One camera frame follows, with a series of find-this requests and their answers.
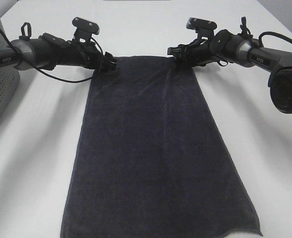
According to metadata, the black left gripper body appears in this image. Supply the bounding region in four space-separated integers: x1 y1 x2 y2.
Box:
66 38 111 70

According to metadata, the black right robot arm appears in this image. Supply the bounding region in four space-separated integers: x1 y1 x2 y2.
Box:
167 30 292 114

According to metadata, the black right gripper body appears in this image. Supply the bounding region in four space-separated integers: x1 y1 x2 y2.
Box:
176 40 215 67

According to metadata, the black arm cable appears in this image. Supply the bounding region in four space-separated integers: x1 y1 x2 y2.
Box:
238 18 292 54
0 17 106 83

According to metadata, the dark navy towel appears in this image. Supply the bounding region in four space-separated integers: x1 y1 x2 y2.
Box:
60 56 261 238

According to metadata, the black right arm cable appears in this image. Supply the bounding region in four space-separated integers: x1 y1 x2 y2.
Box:
238 18 292 54

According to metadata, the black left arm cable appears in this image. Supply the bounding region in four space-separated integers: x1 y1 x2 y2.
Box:
0 17 106 83

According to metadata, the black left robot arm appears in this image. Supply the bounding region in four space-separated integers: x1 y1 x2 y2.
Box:
0 31 117 83

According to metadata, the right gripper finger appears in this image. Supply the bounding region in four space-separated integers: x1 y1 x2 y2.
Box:
167 46 183 62

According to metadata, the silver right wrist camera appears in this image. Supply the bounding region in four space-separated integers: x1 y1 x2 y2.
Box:
186 17 217 40

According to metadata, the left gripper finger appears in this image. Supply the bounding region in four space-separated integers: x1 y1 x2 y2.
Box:
104 52 117 71

